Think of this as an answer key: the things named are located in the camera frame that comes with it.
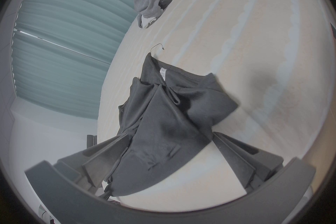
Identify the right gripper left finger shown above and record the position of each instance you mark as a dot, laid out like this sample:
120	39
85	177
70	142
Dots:
102	160

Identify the blue-green curtain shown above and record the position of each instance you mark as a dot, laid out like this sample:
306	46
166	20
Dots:
60	81
78	7

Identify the black chest of drawers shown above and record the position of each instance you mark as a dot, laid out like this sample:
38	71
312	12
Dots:
91	142

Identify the black T-shirt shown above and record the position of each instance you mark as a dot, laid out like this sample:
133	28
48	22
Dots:
162	133

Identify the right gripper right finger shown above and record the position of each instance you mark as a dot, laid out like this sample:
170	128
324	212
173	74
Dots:
244	162

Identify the bed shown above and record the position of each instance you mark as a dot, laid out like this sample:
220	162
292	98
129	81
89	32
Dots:
236	34

